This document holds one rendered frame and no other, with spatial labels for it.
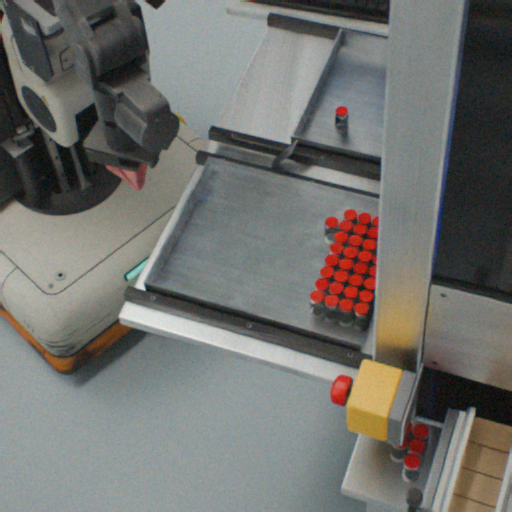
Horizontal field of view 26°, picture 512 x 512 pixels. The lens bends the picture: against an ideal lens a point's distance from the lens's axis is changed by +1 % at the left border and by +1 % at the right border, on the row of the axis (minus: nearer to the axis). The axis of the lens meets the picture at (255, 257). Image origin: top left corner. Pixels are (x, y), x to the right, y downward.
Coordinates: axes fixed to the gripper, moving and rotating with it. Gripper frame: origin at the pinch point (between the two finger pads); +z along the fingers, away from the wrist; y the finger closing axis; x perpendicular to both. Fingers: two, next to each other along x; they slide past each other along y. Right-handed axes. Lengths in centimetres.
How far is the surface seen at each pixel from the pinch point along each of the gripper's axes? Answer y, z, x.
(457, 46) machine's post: 45, -46, -12
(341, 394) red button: 35.2, 10.0, -17.6
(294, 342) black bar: 23.9, 20.3, -6.0
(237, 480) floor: -1, 109, 9
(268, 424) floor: 1, 109, 24
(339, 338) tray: 30.1, 18.9, -4.1
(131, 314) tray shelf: -1.6, 21.4, -8.2
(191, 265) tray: 3.6, 21.1, 2.9
